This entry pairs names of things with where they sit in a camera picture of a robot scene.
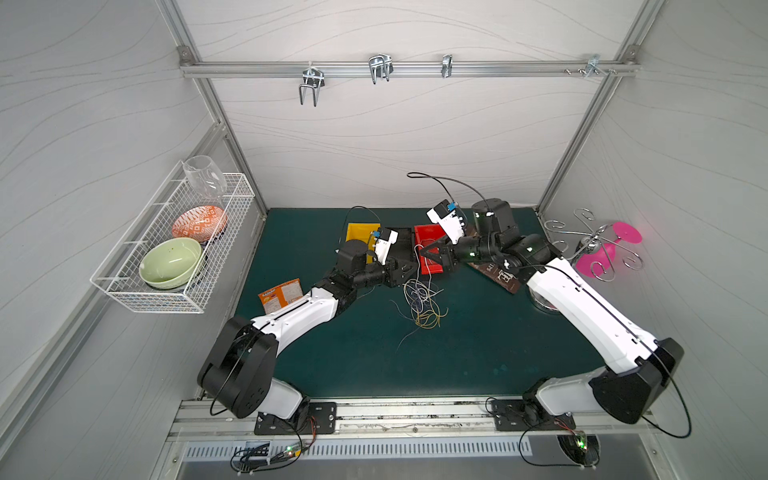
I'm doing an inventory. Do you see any cable bundle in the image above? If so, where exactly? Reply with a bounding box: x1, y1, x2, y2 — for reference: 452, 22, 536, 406
389, 242, 450, 349

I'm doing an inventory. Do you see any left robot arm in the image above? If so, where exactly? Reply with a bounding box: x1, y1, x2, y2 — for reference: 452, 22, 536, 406
197, 232, 419, 425

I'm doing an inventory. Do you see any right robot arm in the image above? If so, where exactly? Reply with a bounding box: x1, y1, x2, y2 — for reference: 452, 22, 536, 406
419, 198, 684, 424

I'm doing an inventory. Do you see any red plastic bin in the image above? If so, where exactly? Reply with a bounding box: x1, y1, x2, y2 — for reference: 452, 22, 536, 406
414, 224, 445, 275

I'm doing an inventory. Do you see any black plastic bin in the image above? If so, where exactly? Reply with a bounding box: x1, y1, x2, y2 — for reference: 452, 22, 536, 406
386, 227, 415, 262

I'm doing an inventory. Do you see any brown chips bag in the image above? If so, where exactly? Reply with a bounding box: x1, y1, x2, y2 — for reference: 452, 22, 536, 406
468, 261, 521, 295

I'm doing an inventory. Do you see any green tabletop mat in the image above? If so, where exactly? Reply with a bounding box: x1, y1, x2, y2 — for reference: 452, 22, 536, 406
236, 207, 602, 398

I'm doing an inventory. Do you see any yellow plastic bin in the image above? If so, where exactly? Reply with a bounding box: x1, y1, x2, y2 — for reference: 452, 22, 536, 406
340, 223, 381, 265

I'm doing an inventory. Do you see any silver glass holder stand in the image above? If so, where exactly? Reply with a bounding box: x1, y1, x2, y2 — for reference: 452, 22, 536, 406
544, 208, 643, 283

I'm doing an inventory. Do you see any pink plastic wine glass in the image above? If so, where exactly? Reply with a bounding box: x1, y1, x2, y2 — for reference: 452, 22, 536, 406
575, 222, 643, 282

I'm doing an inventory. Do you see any orange snack packet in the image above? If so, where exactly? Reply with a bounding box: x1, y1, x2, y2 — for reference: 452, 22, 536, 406
259, 278, 303, 314

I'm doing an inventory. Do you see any small metal hook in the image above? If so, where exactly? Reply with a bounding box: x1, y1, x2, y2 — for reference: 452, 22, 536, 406
441, 54, 453, 79

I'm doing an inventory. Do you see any metal loop hook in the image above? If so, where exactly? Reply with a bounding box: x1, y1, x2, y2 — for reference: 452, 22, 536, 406
368, 53, 394, 85

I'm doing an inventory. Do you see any orange patterned bowl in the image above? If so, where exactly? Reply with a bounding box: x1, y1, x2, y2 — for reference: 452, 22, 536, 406
171, 205, 228, 244

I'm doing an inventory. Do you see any metal double hook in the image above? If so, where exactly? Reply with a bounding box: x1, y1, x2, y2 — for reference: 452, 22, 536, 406
298, 67, 325, 107

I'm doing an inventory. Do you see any clear glass cup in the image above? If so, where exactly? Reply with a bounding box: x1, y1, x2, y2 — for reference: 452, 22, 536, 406
182, 155, 227, 203

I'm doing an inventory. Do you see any green bowl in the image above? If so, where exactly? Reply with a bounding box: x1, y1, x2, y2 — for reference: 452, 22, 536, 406
139, 237, 203, 290

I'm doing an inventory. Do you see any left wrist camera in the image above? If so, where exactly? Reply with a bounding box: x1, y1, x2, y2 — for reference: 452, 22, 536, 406
373, 227, 399, 265

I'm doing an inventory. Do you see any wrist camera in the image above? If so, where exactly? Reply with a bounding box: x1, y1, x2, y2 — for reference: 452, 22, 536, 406
373, 227, 399, 265
427, 199, 466, 244

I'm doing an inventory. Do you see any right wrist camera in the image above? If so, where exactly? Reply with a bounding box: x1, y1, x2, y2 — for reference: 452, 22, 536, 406
427, 199, 466, 244

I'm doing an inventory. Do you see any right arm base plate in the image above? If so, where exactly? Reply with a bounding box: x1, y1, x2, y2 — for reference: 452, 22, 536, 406
484, 397, 576, 432

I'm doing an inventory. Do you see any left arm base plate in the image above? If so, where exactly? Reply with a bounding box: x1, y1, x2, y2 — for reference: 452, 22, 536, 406
254, 400, 338, 436

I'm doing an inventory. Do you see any metal bracket hook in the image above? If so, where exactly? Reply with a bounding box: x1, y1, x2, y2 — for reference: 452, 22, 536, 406
563, 54, 618, 78

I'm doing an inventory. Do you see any white wire basket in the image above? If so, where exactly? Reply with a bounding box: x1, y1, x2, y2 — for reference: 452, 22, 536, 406
90, 164, 254, 314

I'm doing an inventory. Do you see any aluminium top rail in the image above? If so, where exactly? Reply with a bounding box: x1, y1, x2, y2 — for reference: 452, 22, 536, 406
180, 59, 641, 80

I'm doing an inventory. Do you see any aluminium rail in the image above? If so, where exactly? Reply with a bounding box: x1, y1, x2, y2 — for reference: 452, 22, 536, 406
180, 59, 641, 80
166, 394, 661, 444

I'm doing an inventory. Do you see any aluminium front rail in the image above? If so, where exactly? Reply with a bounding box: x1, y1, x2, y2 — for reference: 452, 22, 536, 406
166, 394, 661, 444

